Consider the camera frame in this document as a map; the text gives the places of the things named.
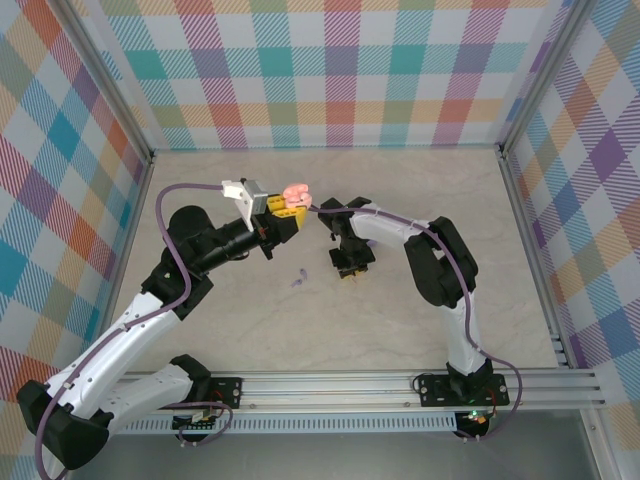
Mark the pink earbud charging case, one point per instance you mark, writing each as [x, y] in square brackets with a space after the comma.
[296, 195]

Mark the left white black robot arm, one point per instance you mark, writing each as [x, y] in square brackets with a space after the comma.
[120, 340]

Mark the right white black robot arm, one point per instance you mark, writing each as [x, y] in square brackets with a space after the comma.
[380, 225]

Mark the small controller circuit board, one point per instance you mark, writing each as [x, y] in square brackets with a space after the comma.
[474, 418]
[197, 421]

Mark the aluminium side frame rail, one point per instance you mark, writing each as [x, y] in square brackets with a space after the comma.
[132, 225]
[530, 240]

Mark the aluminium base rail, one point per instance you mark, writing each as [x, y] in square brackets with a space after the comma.
[325, 387]

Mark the aluminium frame post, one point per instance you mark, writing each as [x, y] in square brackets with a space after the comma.
[105, 85]
[542, 75]

